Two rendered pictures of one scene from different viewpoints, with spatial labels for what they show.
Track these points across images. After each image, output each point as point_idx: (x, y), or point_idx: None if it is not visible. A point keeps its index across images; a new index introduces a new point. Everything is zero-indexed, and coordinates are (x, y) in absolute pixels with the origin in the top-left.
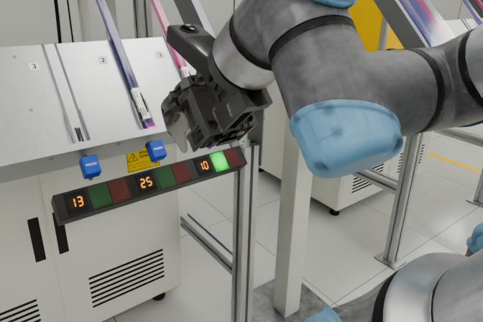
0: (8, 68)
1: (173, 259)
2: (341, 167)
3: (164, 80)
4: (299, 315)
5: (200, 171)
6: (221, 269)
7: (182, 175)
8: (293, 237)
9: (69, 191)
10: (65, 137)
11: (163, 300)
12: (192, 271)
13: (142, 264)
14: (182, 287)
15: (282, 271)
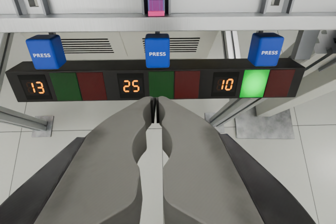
0: None
1: (206, 45)
2: None
3: None
4: (267, 120)
5: (216, 91)
6: (240, 56)
7: (186, 90)
8: (301, 96)
9: (25, 72)
10: None
11: (193, 58)
12: (221, 46)
13: (182, 41)
14: (208, 56)
15: (275, 100)
